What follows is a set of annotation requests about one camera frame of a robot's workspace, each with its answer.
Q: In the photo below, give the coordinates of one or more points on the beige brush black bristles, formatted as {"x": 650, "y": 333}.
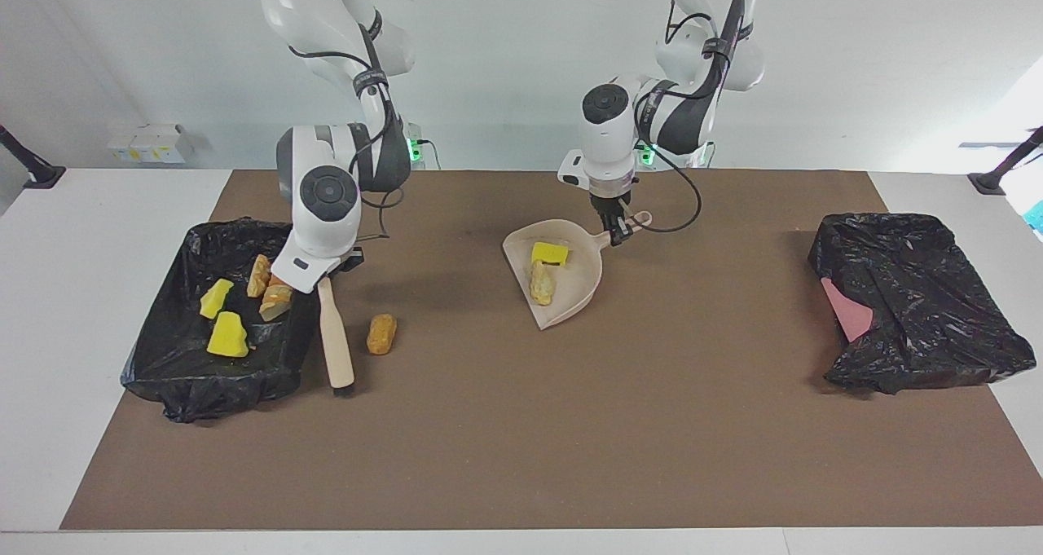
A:
{"x": 336, "y": 343}

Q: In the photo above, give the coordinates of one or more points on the large yellow sponge piece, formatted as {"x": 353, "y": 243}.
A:
{"x": 228, "y": 336}

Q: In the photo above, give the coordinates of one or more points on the beige bread piece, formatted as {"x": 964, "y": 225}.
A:
{"x": 259, "y": 276}
{"x": 543, "y": 284}

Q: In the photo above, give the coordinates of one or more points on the beige plastic dustpan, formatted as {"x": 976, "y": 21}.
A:
{"x": 583, "y": 282}

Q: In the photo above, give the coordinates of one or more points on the black bag lined bin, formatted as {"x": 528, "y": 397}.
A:
{"x": 163, "y": 367}

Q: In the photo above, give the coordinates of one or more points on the white wall socket box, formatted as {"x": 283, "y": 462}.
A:
{"x": 151, "y": 143}

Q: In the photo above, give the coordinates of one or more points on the notched yellow sponge piece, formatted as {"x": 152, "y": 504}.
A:
{"x": 550, "y": 253}

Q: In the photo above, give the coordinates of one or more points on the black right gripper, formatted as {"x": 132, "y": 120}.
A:
{"x": 350, "y": 262}

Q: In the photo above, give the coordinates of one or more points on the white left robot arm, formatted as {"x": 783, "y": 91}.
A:
{"x": 607, "y": 131}

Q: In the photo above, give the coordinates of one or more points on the brown table mat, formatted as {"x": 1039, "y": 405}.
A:
{"x": 521, "y": 473}

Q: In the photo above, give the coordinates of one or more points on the black camera stand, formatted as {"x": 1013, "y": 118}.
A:
{"x": 990, "y": 182}
{"x": 41, "y": 177}

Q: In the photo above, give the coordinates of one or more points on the small yellow sponge wedge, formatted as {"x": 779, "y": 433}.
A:
{"x": 215, "y": 299}

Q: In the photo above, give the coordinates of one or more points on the pink plastic bin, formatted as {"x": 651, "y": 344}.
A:
{"x": 847, "y": 314}

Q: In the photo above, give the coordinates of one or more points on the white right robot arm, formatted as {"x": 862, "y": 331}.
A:
{"x": 326, "y": 204}

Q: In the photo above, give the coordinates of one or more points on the teal object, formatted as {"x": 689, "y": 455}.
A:
{"x": 1037, "y": 217}

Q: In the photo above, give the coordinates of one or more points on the crumpled black trash bag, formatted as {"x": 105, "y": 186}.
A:
{"x": 921, "y": 294}

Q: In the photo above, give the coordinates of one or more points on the orange striped bread piece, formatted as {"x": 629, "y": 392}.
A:
{"x": 275, "y": 304}

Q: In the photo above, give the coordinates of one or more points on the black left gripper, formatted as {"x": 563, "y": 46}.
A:
{"x": 611, "y": 204}

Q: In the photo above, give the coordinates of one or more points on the brown bread roll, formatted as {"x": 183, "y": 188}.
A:
{"x": 381, "y": 334}

